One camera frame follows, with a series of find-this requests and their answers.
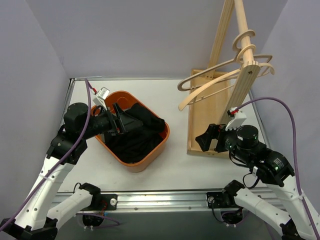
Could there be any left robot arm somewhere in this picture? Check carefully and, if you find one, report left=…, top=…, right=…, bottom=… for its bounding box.
left=0, top=102, right=143, bottom=240

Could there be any wooden clothes rack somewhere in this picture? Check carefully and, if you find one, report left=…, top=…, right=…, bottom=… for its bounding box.
left=178, top=0, right=262, bottom=157

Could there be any black pleated skirt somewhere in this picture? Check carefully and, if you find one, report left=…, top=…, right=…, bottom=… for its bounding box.
left=104, top=103, right=165, bottom=164

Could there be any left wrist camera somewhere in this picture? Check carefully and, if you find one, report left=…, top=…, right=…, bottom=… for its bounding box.
left=93, top=87, right=110, bottom=110

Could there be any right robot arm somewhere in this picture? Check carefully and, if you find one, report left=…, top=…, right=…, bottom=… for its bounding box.
left=195, top=124, right=320, bottom=240

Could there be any orange plastic basket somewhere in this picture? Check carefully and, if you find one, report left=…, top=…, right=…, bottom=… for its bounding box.
left=95, top=91, right=170, bottom=173

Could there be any aluminium rail table edge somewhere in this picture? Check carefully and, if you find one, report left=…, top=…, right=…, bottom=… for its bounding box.
left=49, top=77, right=288, bottom=216

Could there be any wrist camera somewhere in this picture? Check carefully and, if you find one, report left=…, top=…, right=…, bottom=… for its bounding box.
left=93, top=87, right=110, bottom=110
left=225, top=107, right=247, bottom=131

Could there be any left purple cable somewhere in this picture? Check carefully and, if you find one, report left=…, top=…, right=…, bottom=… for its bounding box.
left=0, top=77, right=98, bottom=233

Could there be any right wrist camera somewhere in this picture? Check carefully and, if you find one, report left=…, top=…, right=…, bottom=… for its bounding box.
left=225, top=107, right=247, bottom=131

